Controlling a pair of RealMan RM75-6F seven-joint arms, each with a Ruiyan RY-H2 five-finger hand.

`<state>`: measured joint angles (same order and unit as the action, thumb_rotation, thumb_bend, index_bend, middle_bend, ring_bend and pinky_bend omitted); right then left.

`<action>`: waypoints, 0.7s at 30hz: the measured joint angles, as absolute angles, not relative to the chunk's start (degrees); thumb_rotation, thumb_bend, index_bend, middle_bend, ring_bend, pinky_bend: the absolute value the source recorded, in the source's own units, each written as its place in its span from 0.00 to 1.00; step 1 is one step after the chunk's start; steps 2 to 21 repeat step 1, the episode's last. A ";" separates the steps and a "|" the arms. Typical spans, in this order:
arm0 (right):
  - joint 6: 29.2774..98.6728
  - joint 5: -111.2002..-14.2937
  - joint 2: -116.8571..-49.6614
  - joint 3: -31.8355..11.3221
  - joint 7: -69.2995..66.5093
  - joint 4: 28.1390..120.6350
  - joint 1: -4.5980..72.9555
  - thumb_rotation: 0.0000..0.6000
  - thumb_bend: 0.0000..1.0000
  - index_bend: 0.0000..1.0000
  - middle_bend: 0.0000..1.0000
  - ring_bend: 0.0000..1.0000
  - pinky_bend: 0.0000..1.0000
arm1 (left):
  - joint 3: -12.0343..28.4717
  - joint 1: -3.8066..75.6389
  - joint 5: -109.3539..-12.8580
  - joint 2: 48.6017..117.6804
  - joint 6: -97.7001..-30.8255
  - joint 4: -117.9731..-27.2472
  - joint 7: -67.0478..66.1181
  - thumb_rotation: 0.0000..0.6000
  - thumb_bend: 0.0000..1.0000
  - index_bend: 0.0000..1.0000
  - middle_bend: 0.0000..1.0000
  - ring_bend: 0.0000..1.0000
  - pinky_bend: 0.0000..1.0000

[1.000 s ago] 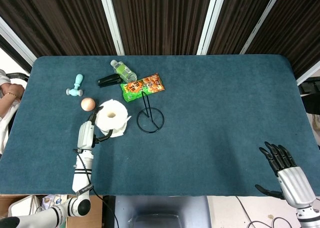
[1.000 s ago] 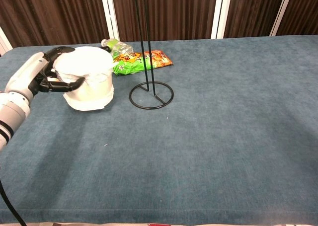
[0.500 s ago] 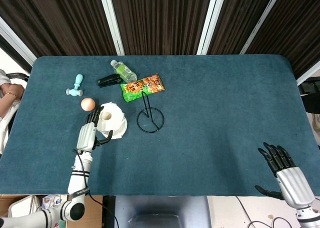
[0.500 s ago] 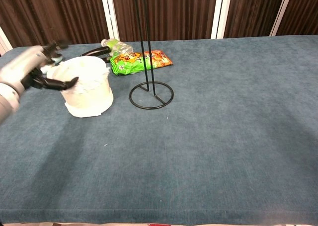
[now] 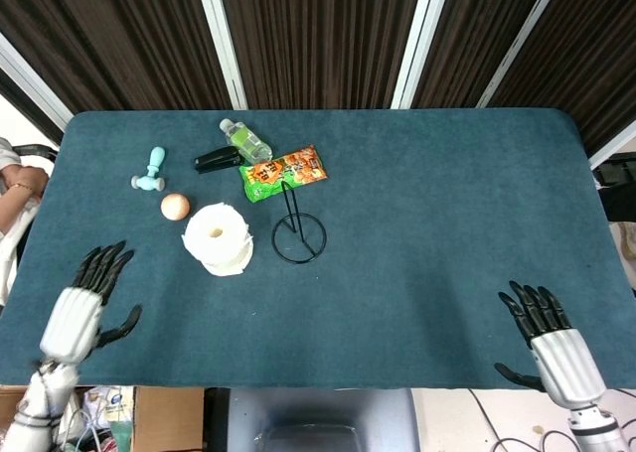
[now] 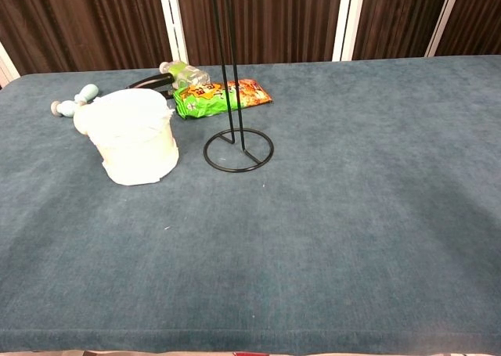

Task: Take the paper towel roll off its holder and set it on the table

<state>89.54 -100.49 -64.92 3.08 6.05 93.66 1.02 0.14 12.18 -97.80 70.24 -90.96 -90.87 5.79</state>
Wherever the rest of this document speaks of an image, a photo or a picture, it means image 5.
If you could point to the white toilet paper roll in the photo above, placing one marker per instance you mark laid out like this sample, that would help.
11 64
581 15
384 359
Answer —
204 233

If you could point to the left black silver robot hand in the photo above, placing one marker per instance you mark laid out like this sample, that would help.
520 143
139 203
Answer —
74 318

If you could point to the brown pleated curtain panel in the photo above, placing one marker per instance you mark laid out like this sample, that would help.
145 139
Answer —
591 59
114 40
477 35
323 40

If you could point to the teal toy hammer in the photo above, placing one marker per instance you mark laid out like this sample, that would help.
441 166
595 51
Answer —
156 160

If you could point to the person's bare forearm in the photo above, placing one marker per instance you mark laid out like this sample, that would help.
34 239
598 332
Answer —
27 181

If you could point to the black chair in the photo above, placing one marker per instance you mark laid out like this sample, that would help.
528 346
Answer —
618 189

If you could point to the clear bottle green label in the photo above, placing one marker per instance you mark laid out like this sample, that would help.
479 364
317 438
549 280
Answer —
243 141

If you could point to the black metal paper stand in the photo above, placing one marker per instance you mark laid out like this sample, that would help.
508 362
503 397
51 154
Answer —
298 260

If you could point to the white partition frame post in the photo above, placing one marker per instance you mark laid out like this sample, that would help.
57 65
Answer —
519 45
422 40
613 154
35 84
221 45

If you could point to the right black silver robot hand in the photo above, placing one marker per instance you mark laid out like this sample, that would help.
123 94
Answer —
566 357

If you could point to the round wooden ball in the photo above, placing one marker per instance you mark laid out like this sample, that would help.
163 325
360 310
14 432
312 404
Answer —
175 207

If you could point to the black stapler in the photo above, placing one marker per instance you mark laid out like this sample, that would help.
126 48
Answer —
216 160

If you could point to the brown cardboard box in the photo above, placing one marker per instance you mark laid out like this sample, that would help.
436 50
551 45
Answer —
166 417

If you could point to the orange green snack packet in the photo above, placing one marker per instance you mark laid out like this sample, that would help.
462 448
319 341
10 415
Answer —
283 171

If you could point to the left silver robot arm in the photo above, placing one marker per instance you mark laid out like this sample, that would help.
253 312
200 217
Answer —
35 402

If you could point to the white plastic bag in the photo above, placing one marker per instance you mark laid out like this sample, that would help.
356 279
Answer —
109 412

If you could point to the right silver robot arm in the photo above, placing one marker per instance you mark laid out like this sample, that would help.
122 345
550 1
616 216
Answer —
596 432

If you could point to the black chair armrest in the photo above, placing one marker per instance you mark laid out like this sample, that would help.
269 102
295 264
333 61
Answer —
35 150

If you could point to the person's white garment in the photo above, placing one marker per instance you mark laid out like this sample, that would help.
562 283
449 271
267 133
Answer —
12 253

